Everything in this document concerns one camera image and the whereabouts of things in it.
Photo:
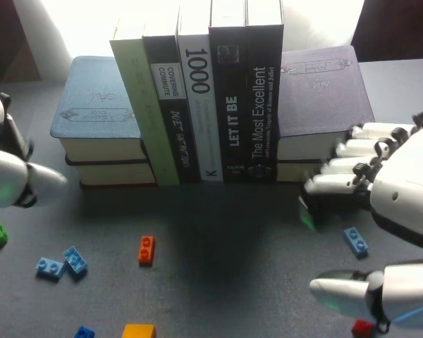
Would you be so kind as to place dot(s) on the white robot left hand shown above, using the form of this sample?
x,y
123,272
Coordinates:
x,y
3,176

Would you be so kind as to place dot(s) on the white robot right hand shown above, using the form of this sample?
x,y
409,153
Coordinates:
x,y
405,183

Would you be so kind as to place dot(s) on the black Let It Be book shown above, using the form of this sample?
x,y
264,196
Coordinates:
x,y
232,123

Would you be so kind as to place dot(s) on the light blue toy brick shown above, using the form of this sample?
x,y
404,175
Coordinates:
x,y
75,261
356,242
50,268

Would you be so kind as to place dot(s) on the dark cover notebook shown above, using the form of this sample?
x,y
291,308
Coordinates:
x,y
292,172

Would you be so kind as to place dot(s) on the navy purple cover notebook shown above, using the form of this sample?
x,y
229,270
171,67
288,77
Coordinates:
x,y
320,105

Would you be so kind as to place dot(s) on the light blue cover notebook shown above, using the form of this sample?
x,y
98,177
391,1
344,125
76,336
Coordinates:
x,y
95,105

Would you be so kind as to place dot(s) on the dark brown panel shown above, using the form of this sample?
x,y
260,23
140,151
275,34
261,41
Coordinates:
x,y
398,28
7,38

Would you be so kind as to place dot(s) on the red toy brick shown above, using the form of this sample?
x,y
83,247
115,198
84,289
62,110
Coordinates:
x,y
361,328

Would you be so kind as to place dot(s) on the green spine book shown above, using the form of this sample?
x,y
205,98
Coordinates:
x,y
144,105

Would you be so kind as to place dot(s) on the black Most Excellent book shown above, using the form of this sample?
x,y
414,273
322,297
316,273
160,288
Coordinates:
x,y
264,105

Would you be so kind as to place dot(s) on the orange toy brick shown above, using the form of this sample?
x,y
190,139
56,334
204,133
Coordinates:
x,y
146,250

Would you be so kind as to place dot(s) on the black Covering Commute book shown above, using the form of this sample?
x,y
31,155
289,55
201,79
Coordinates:
x,y
176,141

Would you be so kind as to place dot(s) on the dark blue toy brick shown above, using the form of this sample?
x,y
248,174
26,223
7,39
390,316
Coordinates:
x,y
84,332

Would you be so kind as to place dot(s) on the grey table cloth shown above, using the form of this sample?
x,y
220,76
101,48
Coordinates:
x,y
215,229

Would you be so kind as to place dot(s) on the yellow toy brick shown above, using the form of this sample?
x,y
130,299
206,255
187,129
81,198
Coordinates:
x,y
139,331

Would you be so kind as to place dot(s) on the white 1000 book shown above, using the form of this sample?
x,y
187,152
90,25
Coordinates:
x,y
201,105

